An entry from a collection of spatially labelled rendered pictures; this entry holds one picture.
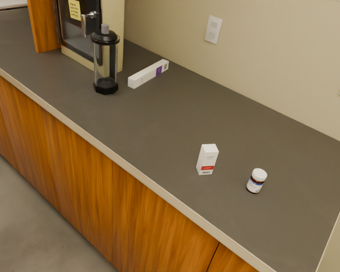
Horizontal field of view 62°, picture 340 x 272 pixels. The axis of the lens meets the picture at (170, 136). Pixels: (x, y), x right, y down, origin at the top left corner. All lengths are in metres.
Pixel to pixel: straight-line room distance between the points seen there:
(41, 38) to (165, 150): 0.88
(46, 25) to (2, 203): 1.14
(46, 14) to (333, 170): 1.37
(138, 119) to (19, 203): 1.21
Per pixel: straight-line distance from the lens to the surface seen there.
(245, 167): 0.99
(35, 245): 1.88
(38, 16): 1.53
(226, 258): 0.92
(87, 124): 1.06
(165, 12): 1.58
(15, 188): 2.17
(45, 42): 1.58
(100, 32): 1.16
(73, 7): 1.37
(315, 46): 1.26
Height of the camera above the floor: 1.58
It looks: 39 degrees down
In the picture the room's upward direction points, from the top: 10 degrees clockwise
